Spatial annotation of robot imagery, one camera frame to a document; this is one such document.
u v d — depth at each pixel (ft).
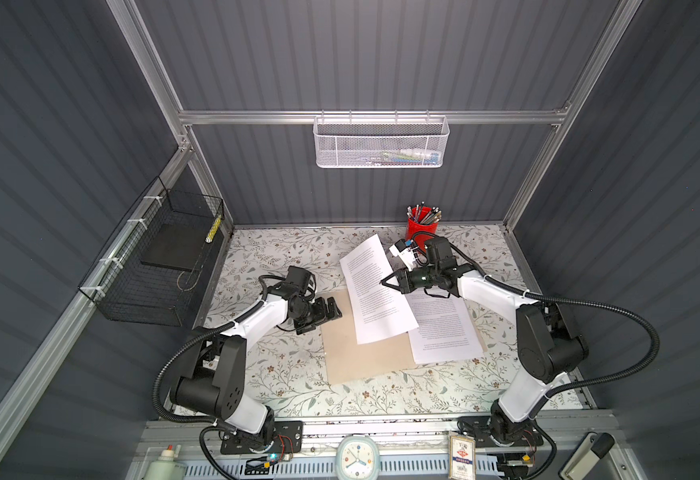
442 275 2.35
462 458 2.27
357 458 2.24
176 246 2.52
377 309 2.94
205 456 2.23
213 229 2.68
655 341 1.41
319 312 2.60
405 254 2.66
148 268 2.38
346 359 2.86
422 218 3.53
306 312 2.51
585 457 2.22
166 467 2.11
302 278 2.48
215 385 1.44
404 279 2.53
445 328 3.06
